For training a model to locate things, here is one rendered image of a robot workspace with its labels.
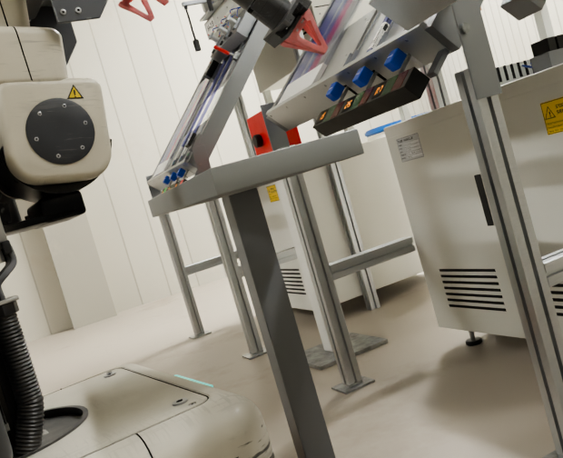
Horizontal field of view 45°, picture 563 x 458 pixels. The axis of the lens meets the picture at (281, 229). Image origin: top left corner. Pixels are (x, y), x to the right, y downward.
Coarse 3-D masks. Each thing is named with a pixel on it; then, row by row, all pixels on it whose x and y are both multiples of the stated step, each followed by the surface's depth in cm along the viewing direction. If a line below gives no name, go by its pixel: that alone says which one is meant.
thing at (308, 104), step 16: (416, 32) 108; (384, 48) 117; (400, 48) 114; (416, 48) 112; (432, 48) 110; (352, 64) 126; (368, 64) 124; (416, 64) 116; (320, 80) 140; (336, 80) 135; (384, 80) 127; (304, 96) 148; (320, 96) 145; (272, 112) 164; (288, 112) 160; (304, 112) 156; (320, 112) 152; (288, 128) 169
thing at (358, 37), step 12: (372, 12) 143; (360, 24) 146; (372, 24) 137; (396, 24) 124; (348, 36) 149; (360, 36) 141; (372, 36) 133; (384, 36) 125; (336, 48) 152; (348, 48) 144; (360, 48) 136; (336, 60) 147; (348, 60) 137; (324, 72) 150
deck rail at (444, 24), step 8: (480, 0) 109; (448, 8) 106; (432, 16) 107; (440, 16) 106; (448, 16) 106; (432, 24) 105; (440, 24) 106; (448, 24) 106; (432, 32) 106; (440, 32) 106; (448, 32) 106; (456, 32) 107; (440, 40) 107; (448, 40) 106; (456, 40) 107; (448, 48) 108; (456, 48) 107
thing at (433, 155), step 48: (528, 96) 134; (432, 144) 165; (528, 144) 137; (432, 192) 170; (480, 192) 154; (528, 192) 141; (432, 240) 176; (480, 240) 159; (432, 288) 182; (480, 288) 164
